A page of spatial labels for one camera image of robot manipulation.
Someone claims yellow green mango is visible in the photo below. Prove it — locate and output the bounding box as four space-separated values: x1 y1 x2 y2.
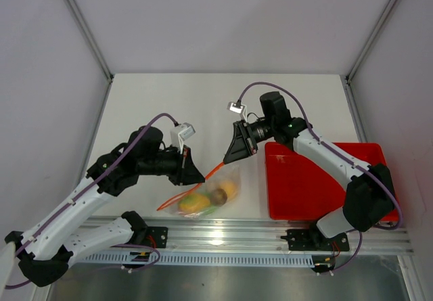
178 193 210 214

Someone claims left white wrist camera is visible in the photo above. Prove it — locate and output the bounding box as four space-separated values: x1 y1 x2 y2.
170 122 196 154

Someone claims green apple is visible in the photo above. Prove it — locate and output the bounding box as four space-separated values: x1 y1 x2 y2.
200 206 220 216

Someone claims slotted cable duct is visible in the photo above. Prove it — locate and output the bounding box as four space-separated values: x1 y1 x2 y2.
79 250 315 268

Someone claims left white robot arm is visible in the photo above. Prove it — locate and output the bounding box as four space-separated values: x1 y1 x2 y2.
5 123 205 287

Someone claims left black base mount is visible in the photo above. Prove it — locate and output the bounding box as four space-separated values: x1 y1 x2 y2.
126 227 168 249

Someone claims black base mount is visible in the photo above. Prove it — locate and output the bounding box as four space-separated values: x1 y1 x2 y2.
126 227 168 249
280 229 350 252

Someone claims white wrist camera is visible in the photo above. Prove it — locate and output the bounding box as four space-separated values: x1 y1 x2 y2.
227 101 248 121
170 122 196 154

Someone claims brown kiwi fruit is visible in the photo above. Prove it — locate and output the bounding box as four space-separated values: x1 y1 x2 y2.
210 188 228 206

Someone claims right aluminium frame post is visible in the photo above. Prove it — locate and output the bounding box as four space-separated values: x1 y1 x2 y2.
345 0 401 86

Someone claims aluminium frame post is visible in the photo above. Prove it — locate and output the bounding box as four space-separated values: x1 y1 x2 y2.
345 0 401 86
64 0 114 83

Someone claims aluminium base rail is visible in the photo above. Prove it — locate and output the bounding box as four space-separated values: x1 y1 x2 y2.
74 216 413 255

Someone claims orange fruit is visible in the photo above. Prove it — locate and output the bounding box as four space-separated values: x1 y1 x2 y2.
219 180 238 200

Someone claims purple cable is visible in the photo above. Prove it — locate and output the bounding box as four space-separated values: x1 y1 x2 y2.
237 81 404 230
3 112 179 289

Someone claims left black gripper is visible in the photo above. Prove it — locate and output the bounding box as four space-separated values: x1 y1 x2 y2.
138 143 205 185

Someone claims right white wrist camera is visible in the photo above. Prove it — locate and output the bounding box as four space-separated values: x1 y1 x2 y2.
227 101 248 121

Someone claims left aluminium frame post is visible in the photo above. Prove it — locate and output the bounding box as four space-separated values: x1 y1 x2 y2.
64 0 114 83

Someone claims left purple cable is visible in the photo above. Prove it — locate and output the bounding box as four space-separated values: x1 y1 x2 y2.
3 112 179 289

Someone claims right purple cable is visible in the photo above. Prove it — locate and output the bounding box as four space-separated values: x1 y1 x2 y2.
237 81 404 230

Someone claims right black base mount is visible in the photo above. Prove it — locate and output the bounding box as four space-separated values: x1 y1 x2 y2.
280 229 350 252

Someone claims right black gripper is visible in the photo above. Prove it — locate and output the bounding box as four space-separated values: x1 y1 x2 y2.
223 118 275 165

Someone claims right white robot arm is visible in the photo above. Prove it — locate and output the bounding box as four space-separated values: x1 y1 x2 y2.
223 91 400 250

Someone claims clear orange zip top bag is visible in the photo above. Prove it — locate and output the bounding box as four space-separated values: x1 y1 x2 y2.
156 162 241 218

